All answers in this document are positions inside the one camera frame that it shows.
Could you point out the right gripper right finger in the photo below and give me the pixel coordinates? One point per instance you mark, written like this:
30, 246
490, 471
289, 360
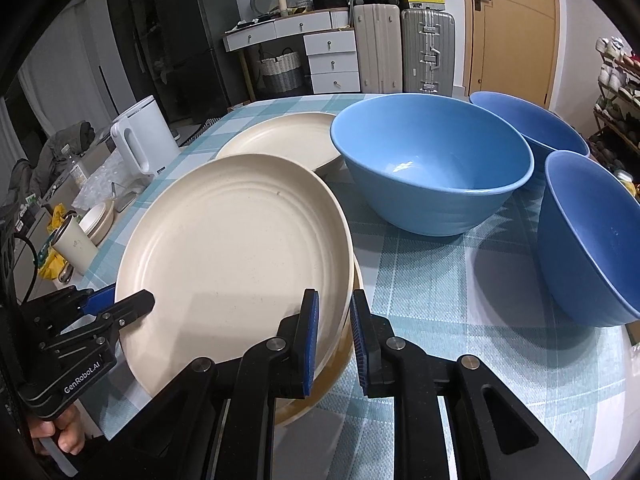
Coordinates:
452, 419

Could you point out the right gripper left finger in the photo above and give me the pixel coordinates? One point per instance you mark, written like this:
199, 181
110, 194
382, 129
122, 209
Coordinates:
216, 420

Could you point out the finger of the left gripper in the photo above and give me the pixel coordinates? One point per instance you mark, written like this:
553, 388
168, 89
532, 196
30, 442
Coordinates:
99, 301
108, 324

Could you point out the cream plate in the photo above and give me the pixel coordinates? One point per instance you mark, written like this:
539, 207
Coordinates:
227, 251
287, 412
303, 138

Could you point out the small blue bowl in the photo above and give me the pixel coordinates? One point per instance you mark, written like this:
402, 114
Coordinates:
588, 242

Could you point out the large blue bowl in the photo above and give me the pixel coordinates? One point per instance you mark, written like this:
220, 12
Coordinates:
431, 165

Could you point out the person left hand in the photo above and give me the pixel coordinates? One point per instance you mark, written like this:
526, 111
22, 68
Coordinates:
67, 428

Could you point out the white tumbler cup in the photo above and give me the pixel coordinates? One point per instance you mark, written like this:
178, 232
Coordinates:
74, 245

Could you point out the small cream dish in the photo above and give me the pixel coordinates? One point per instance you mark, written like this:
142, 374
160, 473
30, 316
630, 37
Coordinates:
98, 221

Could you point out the teal plaid tablecloth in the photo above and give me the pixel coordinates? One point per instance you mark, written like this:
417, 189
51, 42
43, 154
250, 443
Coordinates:
479, 294

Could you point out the white electric kettle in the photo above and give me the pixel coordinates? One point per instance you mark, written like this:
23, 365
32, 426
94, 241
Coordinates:
143, 139

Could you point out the black refrigerator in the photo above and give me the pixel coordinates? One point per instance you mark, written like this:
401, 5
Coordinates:
205, 79

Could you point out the woven laundry basket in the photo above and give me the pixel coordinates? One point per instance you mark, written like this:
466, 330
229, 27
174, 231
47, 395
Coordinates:
282, 73

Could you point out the wooden shoe rack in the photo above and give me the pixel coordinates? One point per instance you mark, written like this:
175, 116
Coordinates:
615, 145

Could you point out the white drawer desk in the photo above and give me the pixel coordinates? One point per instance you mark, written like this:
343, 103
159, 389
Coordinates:
329, 41

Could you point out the beige suitcase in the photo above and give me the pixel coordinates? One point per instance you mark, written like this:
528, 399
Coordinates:
378, 43

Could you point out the silver suitcase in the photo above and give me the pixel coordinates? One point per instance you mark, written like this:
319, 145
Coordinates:
428, 51

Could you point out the wooden door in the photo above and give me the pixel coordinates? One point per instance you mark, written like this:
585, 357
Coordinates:
512, 47

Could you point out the yellow black box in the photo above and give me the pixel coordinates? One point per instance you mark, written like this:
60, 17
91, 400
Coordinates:
437, 5

